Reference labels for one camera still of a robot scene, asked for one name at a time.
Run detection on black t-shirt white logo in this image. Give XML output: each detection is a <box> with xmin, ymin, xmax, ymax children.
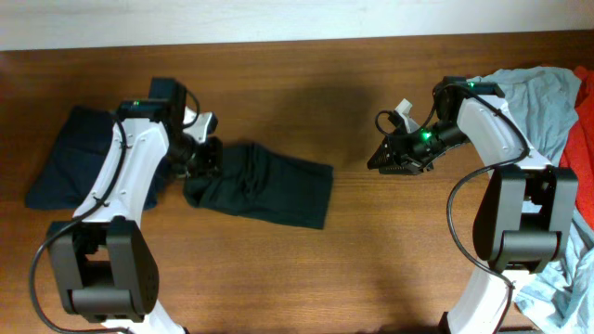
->
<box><xmin>183</xmin><ymin>143</ymin><xmax>333</xmax><ymax>230</ymax></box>

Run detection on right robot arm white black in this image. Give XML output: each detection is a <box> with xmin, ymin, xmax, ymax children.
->
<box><xmin>367</xmin><ymin>76</ymin><xmax>578</xmax><ymax>333</ymax></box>

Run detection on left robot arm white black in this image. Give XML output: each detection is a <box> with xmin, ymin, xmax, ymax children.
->
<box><xmin>39</xmin><ymin>78</ymin><xmax>222</xmax><ymax>333</ymax></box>

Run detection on folded navy blue garment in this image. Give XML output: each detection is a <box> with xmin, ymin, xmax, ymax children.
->
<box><xmin>25</xmin><ymin>107</ymin><xmax>170</xmax><ymax>221</ymax></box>

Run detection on red garment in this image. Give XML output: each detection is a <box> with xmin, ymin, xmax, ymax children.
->
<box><xmin>539</xmin><ymin>67</ymin><xmax>593</xmax><ymax>227</ymax></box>

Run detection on light grey-blue t-shirt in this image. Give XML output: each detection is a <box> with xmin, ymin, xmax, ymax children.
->
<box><xmin>473</xmin><ymin>67</ymin><xmax>593</xmax><ymax>334</ymax></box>

